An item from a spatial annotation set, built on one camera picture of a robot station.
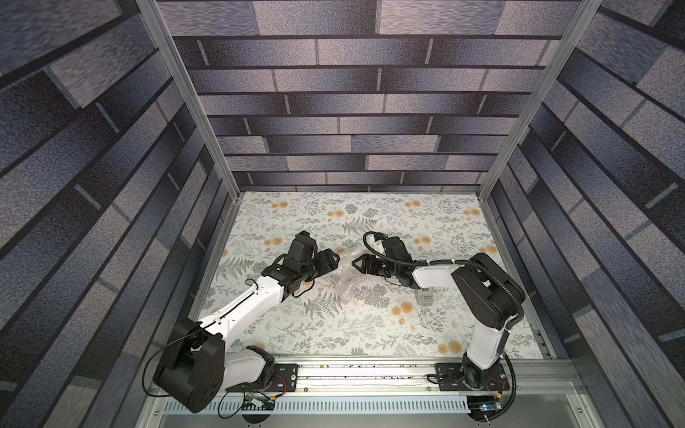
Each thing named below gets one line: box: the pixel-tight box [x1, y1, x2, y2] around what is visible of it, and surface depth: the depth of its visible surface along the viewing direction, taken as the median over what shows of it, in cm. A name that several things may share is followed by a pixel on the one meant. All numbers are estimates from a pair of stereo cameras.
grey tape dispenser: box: [415, 287, 435, 306], surface depth 90 cm
